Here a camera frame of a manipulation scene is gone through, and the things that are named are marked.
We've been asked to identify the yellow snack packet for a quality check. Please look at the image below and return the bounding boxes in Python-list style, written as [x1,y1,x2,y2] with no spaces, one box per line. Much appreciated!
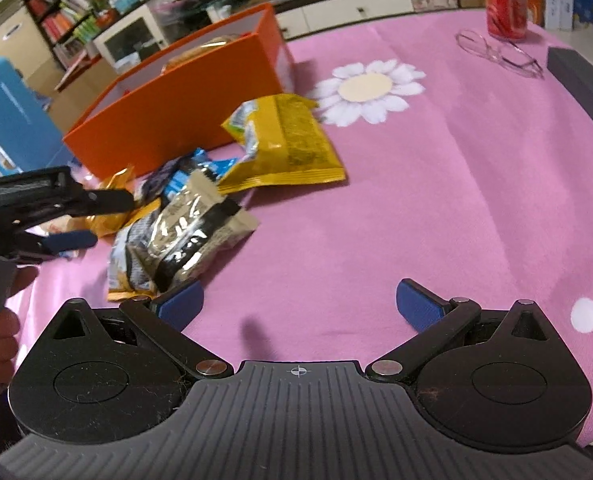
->
[220,94,348,194]

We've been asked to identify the eyeglasses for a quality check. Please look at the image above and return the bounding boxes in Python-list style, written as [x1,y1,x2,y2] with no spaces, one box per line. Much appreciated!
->
[455,29,545,80]

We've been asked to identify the golden clear snack packet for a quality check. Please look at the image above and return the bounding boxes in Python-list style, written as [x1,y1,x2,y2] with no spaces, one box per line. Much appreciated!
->
[83,165,163,239]

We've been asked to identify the blue thermos jug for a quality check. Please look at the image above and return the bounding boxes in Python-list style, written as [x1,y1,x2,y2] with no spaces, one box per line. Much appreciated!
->
[0,49,70,177]

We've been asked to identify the white glass-door cabinet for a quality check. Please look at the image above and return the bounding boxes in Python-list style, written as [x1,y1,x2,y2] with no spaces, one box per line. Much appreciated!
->
[91,4,170,74]

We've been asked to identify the bookshelf with books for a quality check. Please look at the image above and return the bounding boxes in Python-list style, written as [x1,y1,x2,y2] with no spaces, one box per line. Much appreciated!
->
[7,0,108,69]

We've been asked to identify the orange cardboard box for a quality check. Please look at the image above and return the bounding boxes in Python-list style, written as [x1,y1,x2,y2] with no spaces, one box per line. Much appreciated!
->
[62,2,295,181]

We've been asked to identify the pink floral tablecloth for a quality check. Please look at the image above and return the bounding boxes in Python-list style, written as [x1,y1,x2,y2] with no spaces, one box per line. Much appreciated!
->
[6,5,593,450]

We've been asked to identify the white carton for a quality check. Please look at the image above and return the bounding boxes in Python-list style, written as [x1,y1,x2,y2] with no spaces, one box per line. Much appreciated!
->
[543,0,575,31]

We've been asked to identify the red soda can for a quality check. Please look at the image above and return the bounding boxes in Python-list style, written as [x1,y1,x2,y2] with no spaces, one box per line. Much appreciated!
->
[484,0,529,41]

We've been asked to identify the beige black snack packet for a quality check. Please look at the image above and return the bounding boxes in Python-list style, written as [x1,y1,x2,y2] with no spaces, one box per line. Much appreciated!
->
[145,170,260,294]

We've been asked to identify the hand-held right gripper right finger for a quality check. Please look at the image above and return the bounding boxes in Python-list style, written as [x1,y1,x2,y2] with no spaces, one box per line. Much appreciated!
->
[366,278,559,380]

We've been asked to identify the dark grey glasses case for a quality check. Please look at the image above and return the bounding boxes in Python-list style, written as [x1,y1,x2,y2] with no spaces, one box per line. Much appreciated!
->
[547,46,593,147]

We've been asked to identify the beige standing air conditioner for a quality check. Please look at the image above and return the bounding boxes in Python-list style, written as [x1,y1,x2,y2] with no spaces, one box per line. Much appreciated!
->
[0,0,53,84]

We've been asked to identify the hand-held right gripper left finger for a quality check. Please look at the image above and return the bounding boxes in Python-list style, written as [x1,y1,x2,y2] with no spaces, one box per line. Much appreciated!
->
[41,278,234,380]

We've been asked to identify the orange grey snack packet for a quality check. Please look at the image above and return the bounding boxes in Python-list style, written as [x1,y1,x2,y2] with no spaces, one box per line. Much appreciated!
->
[107,207,168,302]

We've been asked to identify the television stand with white drawers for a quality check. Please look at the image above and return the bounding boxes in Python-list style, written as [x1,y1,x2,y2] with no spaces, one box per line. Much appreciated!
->
[166,0,415,42]

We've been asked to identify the red-edged clear biscuit packet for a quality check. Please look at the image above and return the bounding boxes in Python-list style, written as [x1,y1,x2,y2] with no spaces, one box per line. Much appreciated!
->
[162,35,242,72]

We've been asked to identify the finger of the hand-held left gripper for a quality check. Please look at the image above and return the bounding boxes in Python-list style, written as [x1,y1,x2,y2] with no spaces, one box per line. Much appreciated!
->
[15,231,99,264]
[74,188,136,217]

